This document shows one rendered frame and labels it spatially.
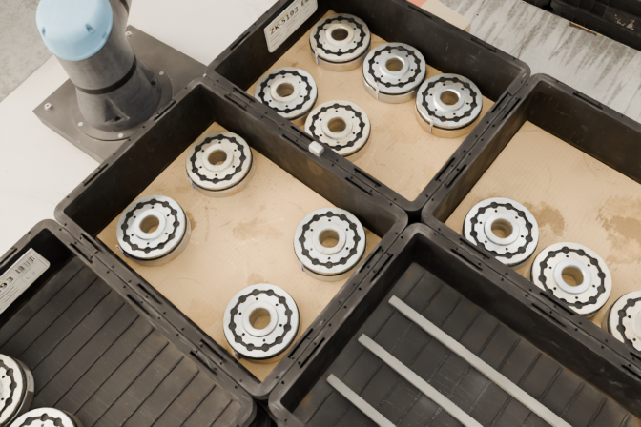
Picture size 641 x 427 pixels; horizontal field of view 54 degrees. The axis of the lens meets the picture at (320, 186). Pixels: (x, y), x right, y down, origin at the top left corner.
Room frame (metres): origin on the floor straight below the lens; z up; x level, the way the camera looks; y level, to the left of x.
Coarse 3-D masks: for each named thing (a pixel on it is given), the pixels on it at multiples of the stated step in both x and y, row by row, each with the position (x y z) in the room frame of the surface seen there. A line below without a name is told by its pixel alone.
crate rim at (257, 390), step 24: (264, 120) 0.53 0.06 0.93; (288, 144) 0.48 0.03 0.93; (96, 168) 0.50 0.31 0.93; (336, 168) 0.43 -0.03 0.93; (72, 192) 0.46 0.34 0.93; (360, 192) 0.39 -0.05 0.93; (384, 240) 0.31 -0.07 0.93; (120, 264) 0.34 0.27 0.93; (144, 288) 0.31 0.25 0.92; (168, 312) 0.27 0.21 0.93; (336, 312) 0.23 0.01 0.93; (192, 336) 0.23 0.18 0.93; (312, 336) 0.21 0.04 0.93; (216, 360) 0.20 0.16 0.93; (288, 360) 0.18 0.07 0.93; (240, 384) 0.16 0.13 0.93; (264, 384) 0.16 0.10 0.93
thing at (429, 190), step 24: (288, 0) 0.75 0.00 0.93; (264, 24) 0.71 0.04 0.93; (432, 24) 0.66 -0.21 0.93; (480, 48) 0.59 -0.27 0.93; (216, 72) 0.63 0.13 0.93; (528, 72) 0.53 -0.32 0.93; (240, 96) 0.58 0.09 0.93; (504, 96) 0.50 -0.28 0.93; (288, 120) 0.52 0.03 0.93; (360, 168) 0.42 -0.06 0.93; (384, 192) 0.38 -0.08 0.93; (432, 192) 0.37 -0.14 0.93; (408, 216) 0.35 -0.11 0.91
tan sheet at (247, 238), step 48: (192, 144) 0.58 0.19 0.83; (144, 192) 0.50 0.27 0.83; (192, 192) 0.49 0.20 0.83; (240, 192) 0.47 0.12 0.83; (288, 192) 0.46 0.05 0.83; (192, 240) 0.41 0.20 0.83; (240, 240) 0.39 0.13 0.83; (288, 240) 0.38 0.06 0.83; (336, 240) 0.37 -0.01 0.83; (192, 288) 0.33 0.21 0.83; (240, 288) 0.32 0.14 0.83; (288, 288) 0.31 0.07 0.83; (336, 288) 0.30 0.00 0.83
